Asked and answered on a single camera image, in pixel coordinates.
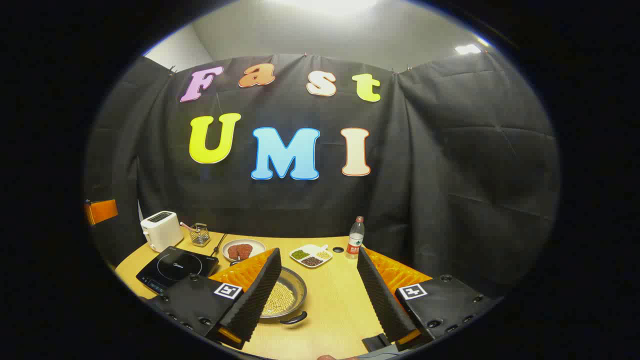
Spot clear plastic water bottle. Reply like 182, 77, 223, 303
346, 216, 366, 260

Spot black induction cooktop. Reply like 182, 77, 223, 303
135, 245, 220, 295

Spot white divided dish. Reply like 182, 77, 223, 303
289, 244, 334, 269

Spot large pile of yellow soybeans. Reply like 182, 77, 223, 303
260, 281, 297, 317

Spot wire mesh holder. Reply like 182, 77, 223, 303
189, 223, 211, 248

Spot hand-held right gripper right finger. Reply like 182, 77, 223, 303
356, 246, 501, 351

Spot white round plate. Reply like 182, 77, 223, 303
221, 238, 267, 262

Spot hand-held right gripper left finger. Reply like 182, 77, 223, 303
147, 247, 283, 351

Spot white toaster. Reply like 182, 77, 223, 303
140, 210, 185, 253

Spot steel pot with black handles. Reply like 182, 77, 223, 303
230, 258, 308, 326

